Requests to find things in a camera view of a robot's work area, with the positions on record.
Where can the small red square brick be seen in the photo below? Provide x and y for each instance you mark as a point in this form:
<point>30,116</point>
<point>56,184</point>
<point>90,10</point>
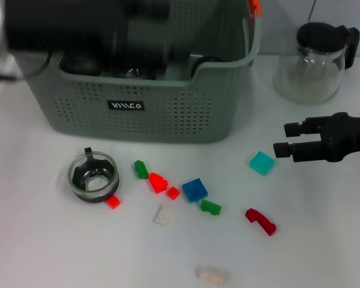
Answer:
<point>173,193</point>
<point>113,202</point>

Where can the dark red curved brick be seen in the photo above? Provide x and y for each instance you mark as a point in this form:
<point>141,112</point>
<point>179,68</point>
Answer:
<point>262,223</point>

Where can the grey-green perforated storage bin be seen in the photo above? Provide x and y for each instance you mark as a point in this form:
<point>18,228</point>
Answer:
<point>168,120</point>

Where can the teal square plate brick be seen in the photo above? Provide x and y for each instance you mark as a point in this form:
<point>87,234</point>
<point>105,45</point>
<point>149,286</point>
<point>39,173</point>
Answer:
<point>261,163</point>

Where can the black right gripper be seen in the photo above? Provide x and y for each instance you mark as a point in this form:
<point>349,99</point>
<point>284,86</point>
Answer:
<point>348,135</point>

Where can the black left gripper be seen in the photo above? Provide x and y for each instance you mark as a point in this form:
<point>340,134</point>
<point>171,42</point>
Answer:
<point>78,27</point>

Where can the glass pitcher with black lid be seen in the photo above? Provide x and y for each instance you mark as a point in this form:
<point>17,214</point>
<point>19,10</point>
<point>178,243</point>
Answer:
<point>309,81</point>

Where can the white flat plate brick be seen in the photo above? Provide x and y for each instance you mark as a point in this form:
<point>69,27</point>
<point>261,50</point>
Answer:
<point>162,215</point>

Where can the large red sloped brick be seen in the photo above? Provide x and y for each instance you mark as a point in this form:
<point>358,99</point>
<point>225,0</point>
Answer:
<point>156,183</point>

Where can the green toy brick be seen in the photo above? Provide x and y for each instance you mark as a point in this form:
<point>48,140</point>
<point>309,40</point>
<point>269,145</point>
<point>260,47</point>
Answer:
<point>210,207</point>
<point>141,171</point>

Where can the glass teacup with black holder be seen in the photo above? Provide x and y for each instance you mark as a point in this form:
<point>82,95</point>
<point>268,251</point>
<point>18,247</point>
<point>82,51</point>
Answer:
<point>94,183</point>
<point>135,73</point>
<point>204,61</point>

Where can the white long studded brick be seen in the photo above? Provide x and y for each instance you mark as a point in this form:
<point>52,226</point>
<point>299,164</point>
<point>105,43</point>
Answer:
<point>211,276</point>

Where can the black round teapot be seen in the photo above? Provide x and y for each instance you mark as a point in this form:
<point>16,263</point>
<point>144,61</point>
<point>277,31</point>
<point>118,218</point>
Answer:
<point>81,66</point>

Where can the blue square plate brick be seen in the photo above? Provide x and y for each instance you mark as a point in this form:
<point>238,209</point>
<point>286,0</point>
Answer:
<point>195,190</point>

